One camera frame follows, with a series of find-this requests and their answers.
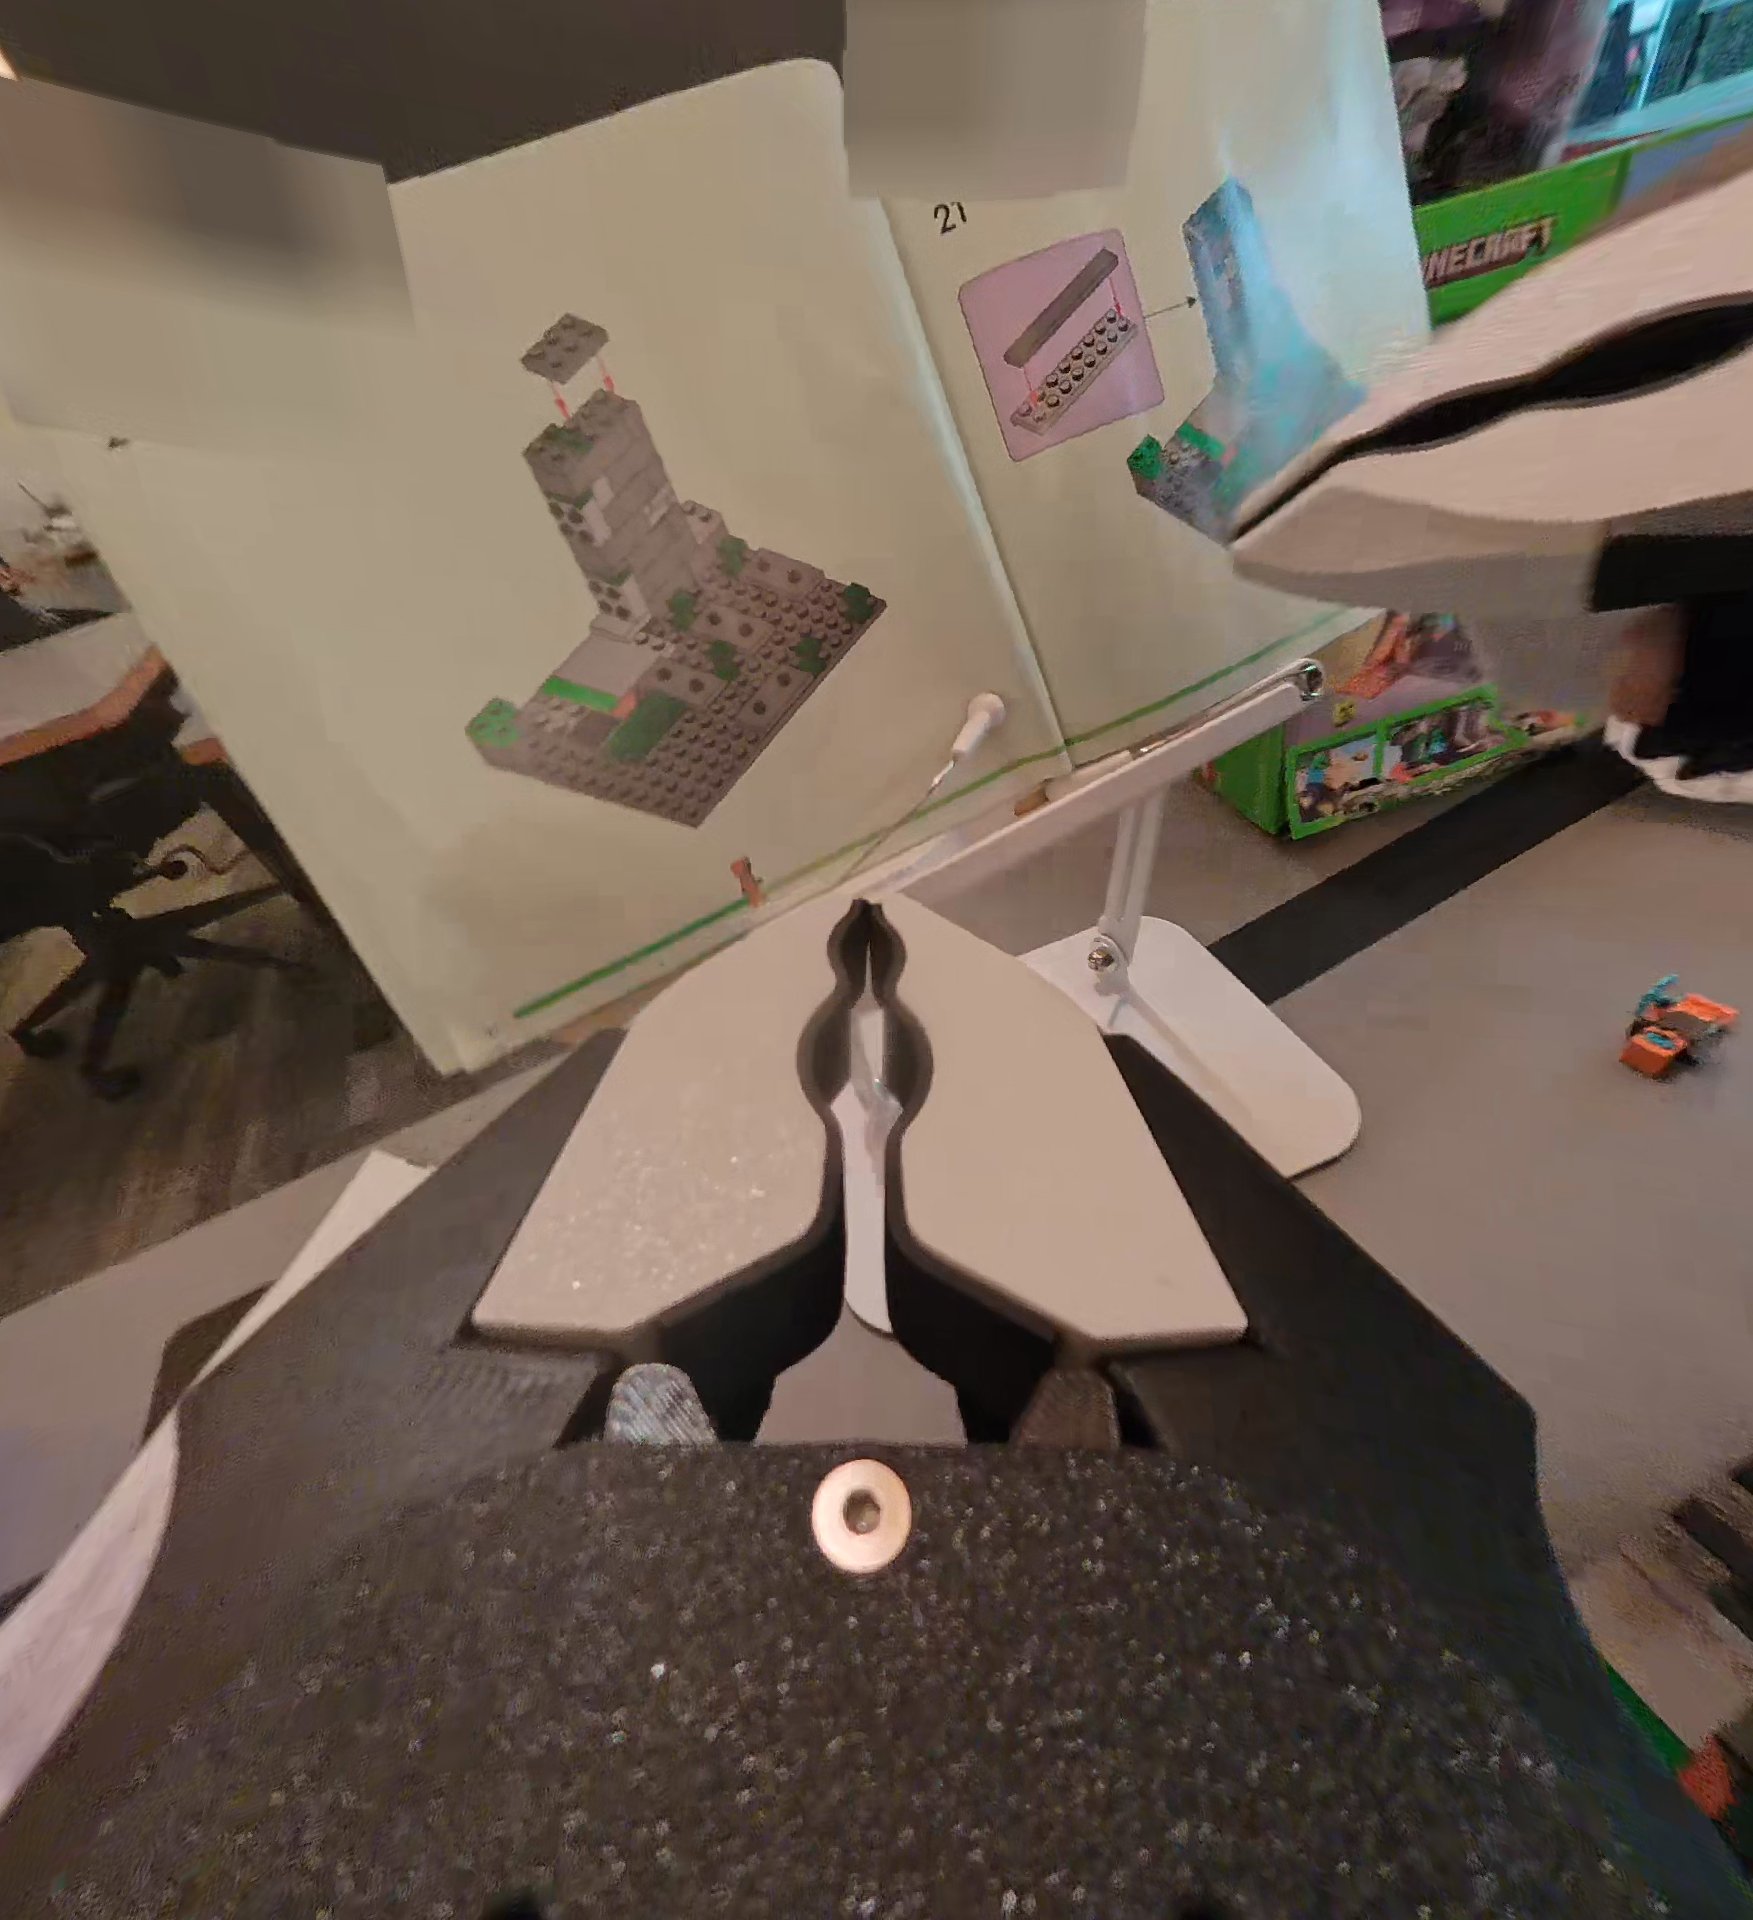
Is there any person's right hand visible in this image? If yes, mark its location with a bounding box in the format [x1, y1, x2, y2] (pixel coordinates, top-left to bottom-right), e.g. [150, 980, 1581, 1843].
[1608, 605, 1695, 732]

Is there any grey desk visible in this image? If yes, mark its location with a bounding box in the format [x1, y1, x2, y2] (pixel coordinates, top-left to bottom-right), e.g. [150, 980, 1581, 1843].
[0, 749, 1753, 1801]

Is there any white book stand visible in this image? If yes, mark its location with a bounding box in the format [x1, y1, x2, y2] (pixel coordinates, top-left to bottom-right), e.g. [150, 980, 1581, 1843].
[839, 656, 1364, 1337]

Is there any open building instruction booklet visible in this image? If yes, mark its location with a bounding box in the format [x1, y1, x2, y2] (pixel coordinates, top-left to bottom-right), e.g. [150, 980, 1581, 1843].
[66, 56, 1437, 1076]

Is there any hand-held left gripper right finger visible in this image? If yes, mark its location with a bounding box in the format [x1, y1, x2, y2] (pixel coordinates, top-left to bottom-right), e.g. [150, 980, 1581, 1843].
[871, 895, 1253, 1446]

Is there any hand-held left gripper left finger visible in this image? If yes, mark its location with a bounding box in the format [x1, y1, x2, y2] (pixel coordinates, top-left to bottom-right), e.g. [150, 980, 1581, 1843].
[468, 895, 880, 1446]

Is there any green picture-grid toy box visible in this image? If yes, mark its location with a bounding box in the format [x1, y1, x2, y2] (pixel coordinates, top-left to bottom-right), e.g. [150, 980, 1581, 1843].
[1210, 605, 1586, 842]

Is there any black office chair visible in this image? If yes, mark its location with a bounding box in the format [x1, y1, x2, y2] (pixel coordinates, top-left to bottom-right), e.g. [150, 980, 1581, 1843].
[0, 660, 326, 1099]

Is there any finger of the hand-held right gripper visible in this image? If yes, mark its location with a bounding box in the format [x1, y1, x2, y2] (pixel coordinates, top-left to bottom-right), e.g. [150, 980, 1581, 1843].
[1327, 141, 1753, 451]
[1230, 351, 1753, 605]

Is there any dark purple toy box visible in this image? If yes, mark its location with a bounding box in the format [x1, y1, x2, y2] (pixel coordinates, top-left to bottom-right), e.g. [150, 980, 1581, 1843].
[1382, 0, 1634, 329]

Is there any orange toy minifigure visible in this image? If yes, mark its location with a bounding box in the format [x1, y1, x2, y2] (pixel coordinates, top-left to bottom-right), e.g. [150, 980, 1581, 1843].
[1619, 974, 1742, 1086]

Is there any wood-edged office desk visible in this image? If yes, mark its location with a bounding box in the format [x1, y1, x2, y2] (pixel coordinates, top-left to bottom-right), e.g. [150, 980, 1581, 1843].
[0, 611, 170, 800]

